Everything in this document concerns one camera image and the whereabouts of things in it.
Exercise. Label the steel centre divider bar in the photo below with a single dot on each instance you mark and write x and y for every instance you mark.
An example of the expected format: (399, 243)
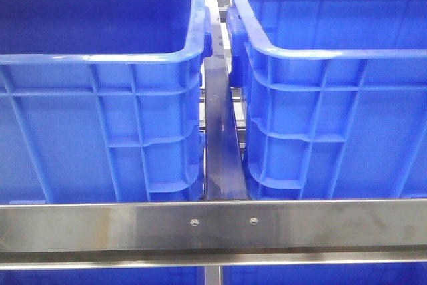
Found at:
(224, 173)

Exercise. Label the blue plastic crate left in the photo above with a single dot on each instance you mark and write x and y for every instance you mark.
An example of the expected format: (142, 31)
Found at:
(100, 100)

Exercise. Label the blue plastic crate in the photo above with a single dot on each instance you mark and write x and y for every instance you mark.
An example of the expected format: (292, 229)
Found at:
(335, 94)
(100, 100)

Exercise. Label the blue plastic crate right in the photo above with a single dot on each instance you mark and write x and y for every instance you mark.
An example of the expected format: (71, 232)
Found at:
(335, 94)

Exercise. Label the blue crate lower left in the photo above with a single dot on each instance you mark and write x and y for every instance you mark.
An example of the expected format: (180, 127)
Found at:
(173, 275)

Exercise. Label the blue crate lower right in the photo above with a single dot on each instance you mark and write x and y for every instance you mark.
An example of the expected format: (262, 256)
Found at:
(376, 273)

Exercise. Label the steel vertical post below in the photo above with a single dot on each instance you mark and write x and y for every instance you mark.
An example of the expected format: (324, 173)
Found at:
(213, 275)

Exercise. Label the stainless steel front rail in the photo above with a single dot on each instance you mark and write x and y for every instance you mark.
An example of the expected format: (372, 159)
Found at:
(212, 233)

